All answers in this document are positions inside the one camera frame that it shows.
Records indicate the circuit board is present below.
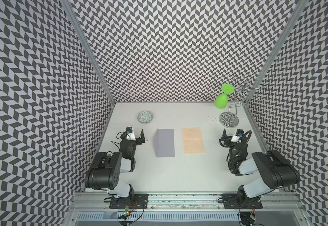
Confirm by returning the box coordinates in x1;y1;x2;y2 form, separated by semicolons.
117;208;133;221
239;211;256;226

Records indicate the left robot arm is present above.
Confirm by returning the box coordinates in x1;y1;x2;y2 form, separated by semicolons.
85;127;146;200

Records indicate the right circuit board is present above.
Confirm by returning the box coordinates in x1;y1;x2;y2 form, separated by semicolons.
239;211;256;226

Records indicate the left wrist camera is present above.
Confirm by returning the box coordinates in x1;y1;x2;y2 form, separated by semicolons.
125;127;136;141

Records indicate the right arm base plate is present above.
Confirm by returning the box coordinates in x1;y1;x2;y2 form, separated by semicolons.
221;193;263;210

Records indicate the metal wire glass rack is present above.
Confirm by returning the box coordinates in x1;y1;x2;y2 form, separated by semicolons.
219;82;266;128

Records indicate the patterned ceramic bowl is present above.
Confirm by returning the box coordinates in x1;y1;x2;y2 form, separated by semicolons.
137;111;154;124

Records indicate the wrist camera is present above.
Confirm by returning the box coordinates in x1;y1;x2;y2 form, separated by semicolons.
230;129;244;143
125;127;136;141

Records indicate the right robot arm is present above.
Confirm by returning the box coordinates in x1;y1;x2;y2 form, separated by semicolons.
219;129;300;202

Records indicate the green plastic wine glass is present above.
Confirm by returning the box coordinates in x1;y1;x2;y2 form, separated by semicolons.
214;84;235;109

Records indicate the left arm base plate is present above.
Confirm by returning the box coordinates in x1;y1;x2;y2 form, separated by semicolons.
109;193;149;209

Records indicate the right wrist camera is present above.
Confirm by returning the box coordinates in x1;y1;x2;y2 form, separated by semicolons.
230;129;244;143

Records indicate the left circuit board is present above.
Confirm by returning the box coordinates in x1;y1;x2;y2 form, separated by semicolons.
117;208;133;221

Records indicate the aluminium front rail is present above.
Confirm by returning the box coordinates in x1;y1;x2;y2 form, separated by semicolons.
68;192;305;211

